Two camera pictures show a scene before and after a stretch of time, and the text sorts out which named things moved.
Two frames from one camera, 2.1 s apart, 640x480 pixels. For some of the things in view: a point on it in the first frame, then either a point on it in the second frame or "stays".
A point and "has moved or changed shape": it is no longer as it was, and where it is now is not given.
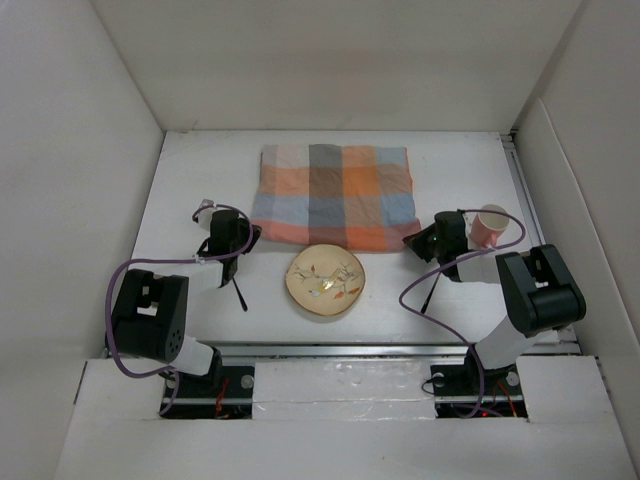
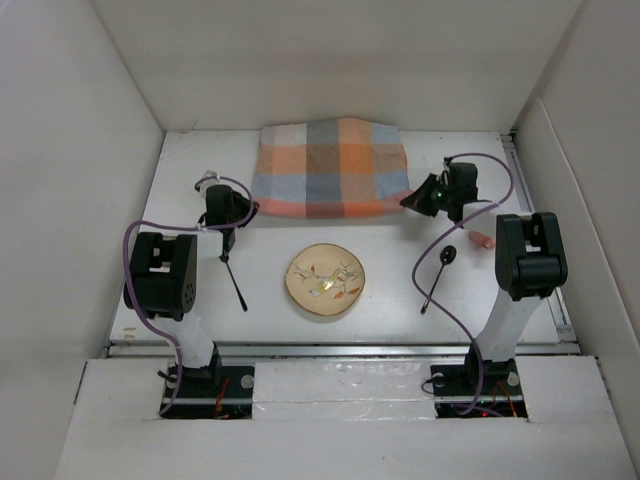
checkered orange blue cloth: (353, 197) has moved or changed shape
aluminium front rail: (400, 349) stays
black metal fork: (240, 297) stays
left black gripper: (245, 229) -> (243, 202)
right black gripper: (416, 241) -> (419, 199)
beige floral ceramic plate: (325, 279) stays
